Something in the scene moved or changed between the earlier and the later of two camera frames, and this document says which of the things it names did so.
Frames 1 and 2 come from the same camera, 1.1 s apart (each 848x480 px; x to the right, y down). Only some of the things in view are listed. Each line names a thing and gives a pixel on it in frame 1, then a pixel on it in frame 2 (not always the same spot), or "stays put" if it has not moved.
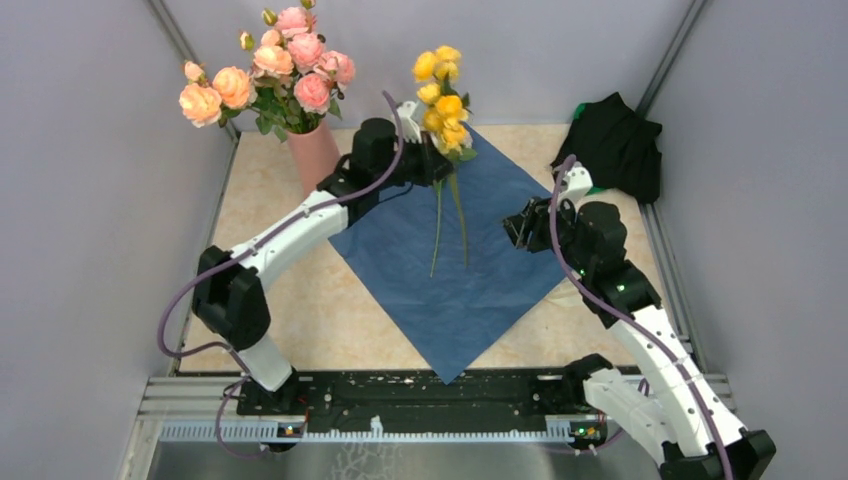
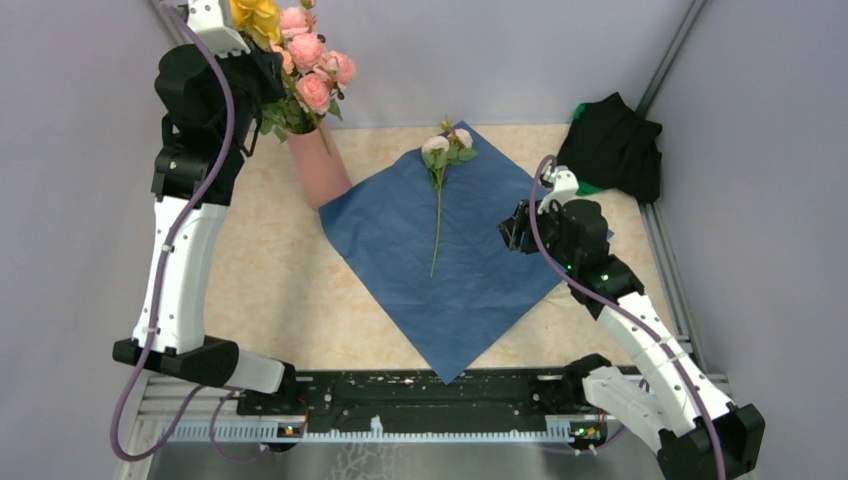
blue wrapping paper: (437, 254) stays put
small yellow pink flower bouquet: (446, 121) -> (314, 76)
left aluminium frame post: (185, 50) stays put
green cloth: (595, 189) stays put
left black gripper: (428, 155) -> (266, 66)
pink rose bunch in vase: (297, 82) stays put
